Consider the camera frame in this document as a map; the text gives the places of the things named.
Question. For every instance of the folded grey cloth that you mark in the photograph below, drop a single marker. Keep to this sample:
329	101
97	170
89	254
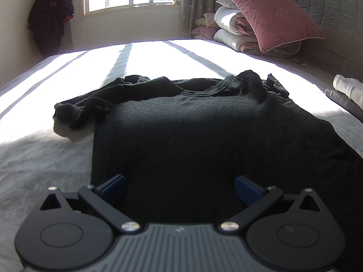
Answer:
343	100

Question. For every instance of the folded white pink duvet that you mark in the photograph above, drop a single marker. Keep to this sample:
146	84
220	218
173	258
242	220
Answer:
229	36

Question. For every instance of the black shirt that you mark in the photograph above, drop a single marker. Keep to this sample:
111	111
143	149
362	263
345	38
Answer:
198	136

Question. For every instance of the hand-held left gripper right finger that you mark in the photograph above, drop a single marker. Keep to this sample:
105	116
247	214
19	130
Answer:
248	189

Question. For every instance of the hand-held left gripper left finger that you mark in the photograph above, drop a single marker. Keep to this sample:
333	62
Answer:
113	188

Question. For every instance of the bed with grey sheet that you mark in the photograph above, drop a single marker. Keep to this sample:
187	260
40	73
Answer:
42	153

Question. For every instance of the large pink pillow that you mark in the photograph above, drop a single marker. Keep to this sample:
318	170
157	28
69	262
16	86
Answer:
272	11

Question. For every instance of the patterned grey curtain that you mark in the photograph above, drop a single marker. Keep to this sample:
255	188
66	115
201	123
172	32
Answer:
195	0

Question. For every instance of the grey padded headboard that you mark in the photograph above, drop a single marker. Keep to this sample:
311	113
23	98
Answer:
337	28

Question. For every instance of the green patterned cloth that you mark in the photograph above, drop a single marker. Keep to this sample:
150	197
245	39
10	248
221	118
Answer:
200	21

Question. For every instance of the small pink pillow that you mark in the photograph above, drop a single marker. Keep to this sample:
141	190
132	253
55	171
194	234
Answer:
205	31

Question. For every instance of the dark hanging coat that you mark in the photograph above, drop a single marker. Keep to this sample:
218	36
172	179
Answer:
49	14

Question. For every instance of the rolled white cloth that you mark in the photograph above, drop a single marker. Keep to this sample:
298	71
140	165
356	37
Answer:
350	87

